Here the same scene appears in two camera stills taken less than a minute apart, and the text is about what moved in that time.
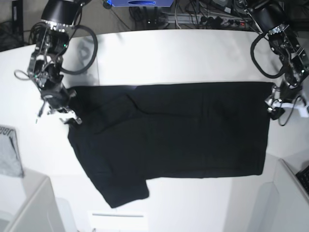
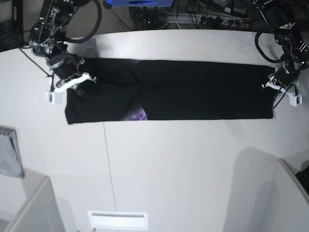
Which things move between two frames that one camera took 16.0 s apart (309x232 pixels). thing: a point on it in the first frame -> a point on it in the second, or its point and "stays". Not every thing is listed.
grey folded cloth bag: (11, 163) stays
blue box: (142, 3) stays
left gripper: (288, 91) -> (285, 77)
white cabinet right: (283, 205) stays
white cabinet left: (39, 212) stays
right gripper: (59, 97) -> (66, 67)
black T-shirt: (126, 135) -> (126, 90)
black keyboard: (303, 176) stays
